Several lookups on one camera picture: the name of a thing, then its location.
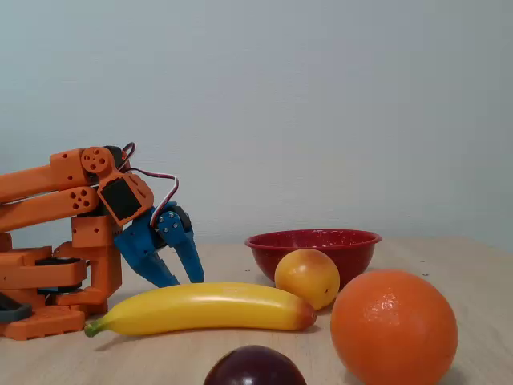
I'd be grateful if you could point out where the orange robot base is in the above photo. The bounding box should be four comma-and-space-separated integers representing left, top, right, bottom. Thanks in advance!
0, 232, 87, 342

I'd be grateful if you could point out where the yellow plastic banana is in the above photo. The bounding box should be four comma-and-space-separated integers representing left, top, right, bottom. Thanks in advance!
83, 282, 317, 338

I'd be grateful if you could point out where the dark purple plastic plum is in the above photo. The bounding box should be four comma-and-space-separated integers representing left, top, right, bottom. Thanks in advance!
203, 344, 308, 385

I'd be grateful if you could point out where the red white black servo cable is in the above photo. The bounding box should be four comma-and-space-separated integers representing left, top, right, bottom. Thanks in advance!
119, 142, 180, 229

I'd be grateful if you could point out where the yellow-orange plastic peach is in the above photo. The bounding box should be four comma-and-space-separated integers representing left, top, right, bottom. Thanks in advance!
274, 248, 341, 312

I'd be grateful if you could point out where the dark grey base clamp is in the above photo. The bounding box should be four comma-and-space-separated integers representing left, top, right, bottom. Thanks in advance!
0, 292, 33, 324

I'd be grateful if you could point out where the orange plastic orange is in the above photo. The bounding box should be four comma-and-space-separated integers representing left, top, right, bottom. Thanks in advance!
330, 269, 459, 385

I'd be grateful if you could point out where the red speckled bowl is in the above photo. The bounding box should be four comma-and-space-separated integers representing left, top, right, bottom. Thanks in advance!
244, 229, 382, 292

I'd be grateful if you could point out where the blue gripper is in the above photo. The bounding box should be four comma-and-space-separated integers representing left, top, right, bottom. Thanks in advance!
114, 199, 206, 289

